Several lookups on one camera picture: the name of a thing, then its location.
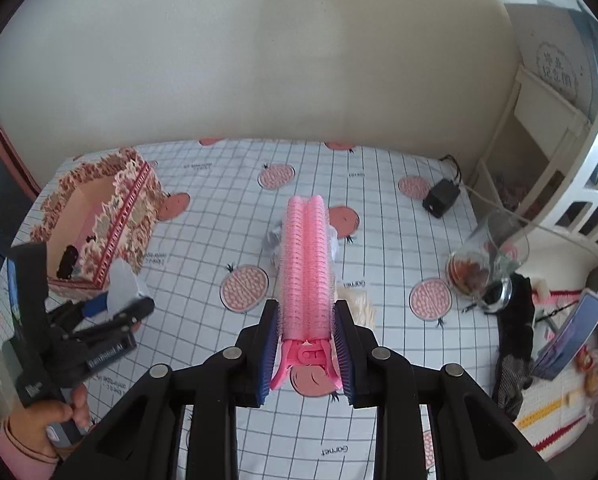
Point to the pink hair roller clip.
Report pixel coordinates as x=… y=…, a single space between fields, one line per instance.
x=307 y=297

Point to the person left hand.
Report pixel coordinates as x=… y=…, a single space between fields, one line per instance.
x=28 y=425

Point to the grey booklet on shelf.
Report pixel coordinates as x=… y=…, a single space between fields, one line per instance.
x=560 y=46

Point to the smartphone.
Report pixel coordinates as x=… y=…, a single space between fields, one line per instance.
x=569 y=339

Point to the floral paper gift box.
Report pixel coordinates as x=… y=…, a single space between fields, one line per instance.
x=107 y=209

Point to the white foam shape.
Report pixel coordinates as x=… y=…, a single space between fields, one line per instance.
x=124 y=287

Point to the white shelf rack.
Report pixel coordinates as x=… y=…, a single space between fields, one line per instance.
x=541 y=163

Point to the black cloth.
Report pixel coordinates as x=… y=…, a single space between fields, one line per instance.
x=514 y=361

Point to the black power adapter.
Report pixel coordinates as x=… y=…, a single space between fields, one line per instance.
x=440 y=198

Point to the glass cup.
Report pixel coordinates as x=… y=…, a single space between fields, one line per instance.
x=481 y=269

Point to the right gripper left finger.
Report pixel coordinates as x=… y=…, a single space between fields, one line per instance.
x=140 y=436

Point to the black toy car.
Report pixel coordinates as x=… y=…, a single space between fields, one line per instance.
x=68 y=266

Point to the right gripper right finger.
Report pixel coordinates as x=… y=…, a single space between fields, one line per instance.
x=472 y=439

